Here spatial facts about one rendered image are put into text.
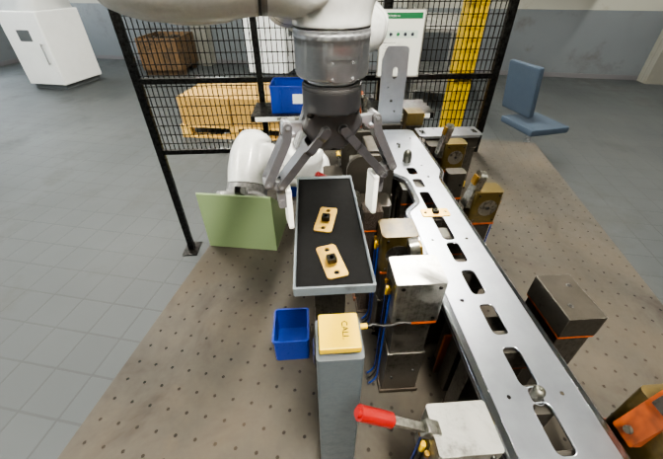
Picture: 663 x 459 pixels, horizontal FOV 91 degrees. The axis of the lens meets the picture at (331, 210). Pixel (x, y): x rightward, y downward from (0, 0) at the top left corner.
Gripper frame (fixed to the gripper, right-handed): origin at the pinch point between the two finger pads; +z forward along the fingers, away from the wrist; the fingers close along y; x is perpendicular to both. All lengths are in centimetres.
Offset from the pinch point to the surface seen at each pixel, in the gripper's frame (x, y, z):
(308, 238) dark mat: 7.5, -2.4, 11.5
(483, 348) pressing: -15.7, 25.8, 27.4
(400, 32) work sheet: 122, 73, -8
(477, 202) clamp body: 26, 55, 27
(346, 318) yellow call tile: -12.3, -1.4, 11.4
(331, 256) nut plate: 0.4, 0.0, 10.5
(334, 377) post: -17.1, -4.7, 18.0
